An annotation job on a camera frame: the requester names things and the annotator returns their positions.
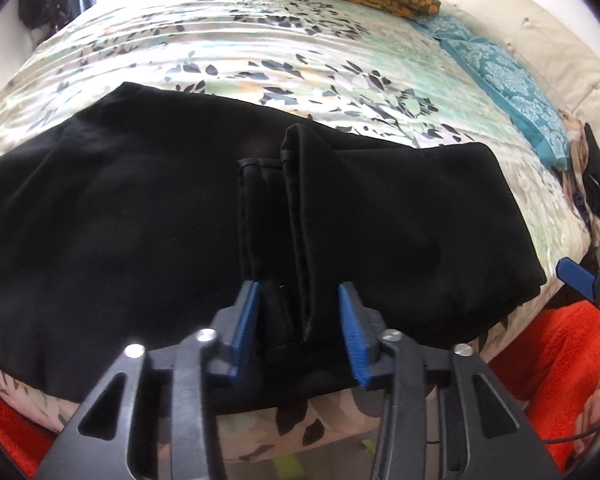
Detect pink beige crumpled cloth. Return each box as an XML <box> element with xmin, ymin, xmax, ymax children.
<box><xmin>558</xmin><ymin>110</ymin><xmax>600</xmax><ymax>248</ymax></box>

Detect cream padded headboard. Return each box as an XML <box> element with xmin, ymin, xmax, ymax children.
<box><xmin>441</xmin><ymin>0</ymin><xmax>600</xmax><ymax>148</ymax></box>

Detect black pants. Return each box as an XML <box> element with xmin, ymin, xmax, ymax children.
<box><xmin>0</xmin><ymin>84</ymin><xmax>545</xmax><ymax>412</ymax></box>

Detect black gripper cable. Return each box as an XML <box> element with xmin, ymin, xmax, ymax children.
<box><xmin>540</xmin><ymin>408</ymin><xmax>600</xmax><ymax>446</ymax></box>

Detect teal damask pillow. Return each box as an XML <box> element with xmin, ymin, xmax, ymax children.
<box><xmin>439</xmin><ymin>37</ymin><xmax>570</xmax><ymax>170</ymax></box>
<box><xmin>412</xmin><ymin>13</ymin><xmax>475</xmax><ymax>41</ymax></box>

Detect person's right hand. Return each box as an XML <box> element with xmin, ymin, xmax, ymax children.
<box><xmin>574</xmin><ymin>376</ymin><xmax>600</xmax><ymax>434</ymax></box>

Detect black garment on bedside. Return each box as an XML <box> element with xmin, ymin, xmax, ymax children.
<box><xmin>583</xmin><ymin>122</ymin><xmax>600</xmax><ymax>219</ymax></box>

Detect floral bed sheet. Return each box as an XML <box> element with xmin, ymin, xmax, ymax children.
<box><xmin>0</xmin><ymin>0</ymin><xmax>594</xmax><ymax>463</ymax></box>

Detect orange fleece pants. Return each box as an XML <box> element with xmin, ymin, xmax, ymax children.
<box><xmin>0</xmin><ymin>301</ymin><xmax>600</xmax><ymax>479</ymax></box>

